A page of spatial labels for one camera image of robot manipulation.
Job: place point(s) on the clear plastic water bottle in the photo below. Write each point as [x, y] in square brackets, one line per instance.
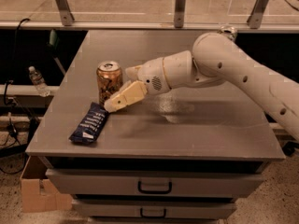
[39, 82]

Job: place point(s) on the white green soda can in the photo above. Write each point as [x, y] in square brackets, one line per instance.
[228, 31]

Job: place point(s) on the right metal bracket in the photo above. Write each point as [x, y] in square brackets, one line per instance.
[255, 18]

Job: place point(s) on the orange soda can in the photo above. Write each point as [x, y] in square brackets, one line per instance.
[109, 79]

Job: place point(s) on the lower grey drawer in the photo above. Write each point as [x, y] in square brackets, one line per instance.
[152, 209]

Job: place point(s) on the green handled tool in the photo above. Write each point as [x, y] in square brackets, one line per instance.
[52, 46]

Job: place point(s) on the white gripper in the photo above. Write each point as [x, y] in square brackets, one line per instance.
[151, 75]

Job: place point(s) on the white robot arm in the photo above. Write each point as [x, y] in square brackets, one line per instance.
[214, 58]

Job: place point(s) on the blue rxbar wrapper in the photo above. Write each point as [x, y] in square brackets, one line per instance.
[89, 129]

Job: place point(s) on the grey drawer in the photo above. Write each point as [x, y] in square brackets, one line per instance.
[152, 209]
[139, 183]

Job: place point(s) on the metal bracket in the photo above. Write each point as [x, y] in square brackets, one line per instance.
[65, 13]
[255, 18]
[179, 13]

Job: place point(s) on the left metal bracket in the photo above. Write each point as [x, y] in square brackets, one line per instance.
[65, 13]

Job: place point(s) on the upper grey drawer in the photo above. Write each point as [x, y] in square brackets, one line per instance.
[139, 183]

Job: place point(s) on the middle metal bracket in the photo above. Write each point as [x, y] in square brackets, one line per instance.
[179, 13]

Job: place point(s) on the brown cardboard box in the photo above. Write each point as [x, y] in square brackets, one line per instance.
[38, 194]

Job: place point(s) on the grey drawer cabinet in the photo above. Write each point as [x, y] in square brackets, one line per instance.
[210, 130]

